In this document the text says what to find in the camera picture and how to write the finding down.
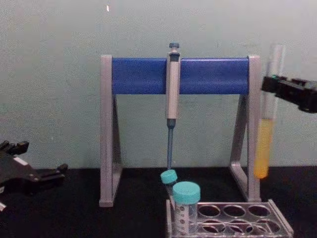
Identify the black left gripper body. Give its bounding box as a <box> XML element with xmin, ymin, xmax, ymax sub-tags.
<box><xmin>0</xmin><ymin>150</ymin><xmax>42</xmax><ymax>197</ymax></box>

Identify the glass test tube orange liquid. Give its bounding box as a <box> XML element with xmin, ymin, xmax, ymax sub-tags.
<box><xmin>253</xmin><ymin>44</ymin><xmax>286</xmax><ymax>179</ymax></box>

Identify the black table cloth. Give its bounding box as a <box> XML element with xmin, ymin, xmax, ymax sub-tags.
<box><xmin>0</xmin><ymin>165</ymin><xmax>317</xmax><ymax>238</ymax></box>

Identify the grey pipette stand blue bar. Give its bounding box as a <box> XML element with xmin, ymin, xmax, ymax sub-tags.
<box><xmin>99</xmin><ymin>55</ymin><xmax>262</xmax><ymax>208</ymax></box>

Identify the grey pipette with blue tip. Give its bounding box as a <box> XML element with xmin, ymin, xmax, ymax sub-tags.
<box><xmin>165</xmin><ymin>42</ymin><xmax>181</xmax><ymax>172</ymax></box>

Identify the small tube with teal cap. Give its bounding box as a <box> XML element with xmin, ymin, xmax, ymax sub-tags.
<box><xmin>160</xmin><ymin>170</ymin><xmax>179</xmax><ymax>200</ymax></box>

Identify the grey tube rack with holes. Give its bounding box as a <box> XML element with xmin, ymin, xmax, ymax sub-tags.
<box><xmin>165</xmin><ymin>199</ymin><xmax>295</xmax><ymax>238</ymax></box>

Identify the large tube with teal cap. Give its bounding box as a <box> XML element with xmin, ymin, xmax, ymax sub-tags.
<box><xmin>172</xmin><ymin>181</ymin><xmax>202</xmax><ymax>237</ymax></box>

